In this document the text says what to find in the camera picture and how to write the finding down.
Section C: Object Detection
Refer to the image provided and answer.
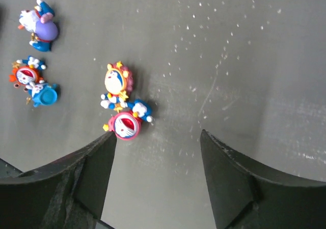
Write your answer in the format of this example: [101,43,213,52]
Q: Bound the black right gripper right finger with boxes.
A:
[200,130,325,228]

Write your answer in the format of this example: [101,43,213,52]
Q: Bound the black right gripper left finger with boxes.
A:
[1,133,117,228]

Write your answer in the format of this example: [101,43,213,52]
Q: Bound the pink-hooded Doraemon figure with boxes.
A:
[101,99,153,140]

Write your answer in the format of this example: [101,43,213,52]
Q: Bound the orange lion Doraemon figure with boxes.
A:
[100,61,133,113]

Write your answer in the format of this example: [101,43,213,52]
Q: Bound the blue bucket Doraemon figure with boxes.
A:
[26,82,59,108]

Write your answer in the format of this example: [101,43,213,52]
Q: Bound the orange crab Doraemon figure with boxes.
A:
[9,56,47,88]

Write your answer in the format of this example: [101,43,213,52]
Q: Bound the purple white Doraemon figure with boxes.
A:
[18,0,59,52]

